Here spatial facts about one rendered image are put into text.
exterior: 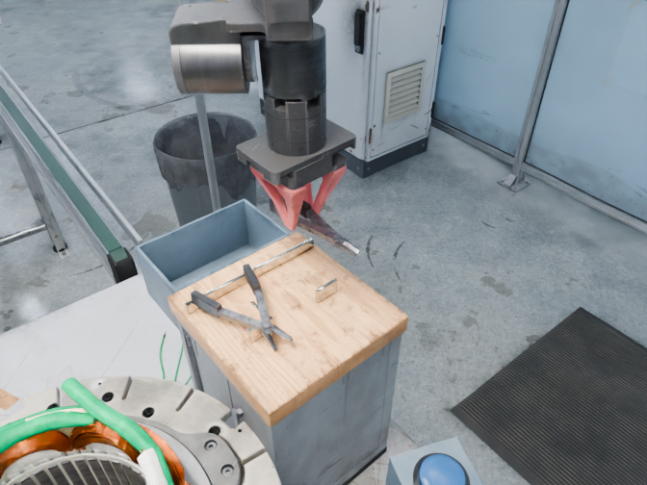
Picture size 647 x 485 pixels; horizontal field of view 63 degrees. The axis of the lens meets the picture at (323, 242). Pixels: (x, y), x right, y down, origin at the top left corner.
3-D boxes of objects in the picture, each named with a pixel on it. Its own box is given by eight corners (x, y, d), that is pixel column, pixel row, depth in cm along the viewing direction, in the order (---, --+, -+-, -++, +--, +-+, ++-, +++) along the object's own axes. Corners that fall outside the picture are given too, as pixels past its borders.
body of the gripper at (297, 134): (236, 163, 52) (225, 90, 47) (316, 128, 57) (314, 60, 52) (275, 191, 48) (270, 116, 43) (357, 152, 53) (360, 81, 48)
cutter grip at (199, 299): (192, 303, 58) (189, 293, 57) (196, 298, 58) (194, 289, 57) (219, 319, 56) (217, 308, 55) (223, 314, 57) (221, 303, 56)
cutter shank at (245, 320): (218, 316, 56) (217, 312, 55) (222, 311, 56) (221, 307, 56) (267, 334, 54) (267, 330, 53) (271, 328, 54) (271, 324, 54)
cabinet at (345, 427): (204, 433, 79) (171, 312, 62) (302, 367, 88) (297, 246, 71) (283, 540, 67) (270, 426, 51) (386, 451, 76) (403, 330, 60)
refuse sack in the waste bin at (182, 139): (153, 206, 221) (134, 129, 199) (234, 175, 240) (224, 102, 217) (196, 253, 198) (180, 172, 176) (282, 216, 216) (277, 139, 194)
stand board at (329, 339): (169, 311, 62) (166, 296, 61) (297, 244, 72) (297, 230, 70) (270, 428, 50) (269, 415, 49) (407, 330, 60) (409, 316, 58)
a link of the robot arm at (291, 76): (326, 30, 41) (324, 7, 46) (238, 31, 41) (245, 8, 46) (326, 111, 46) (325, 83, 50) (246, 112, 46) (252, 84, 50)
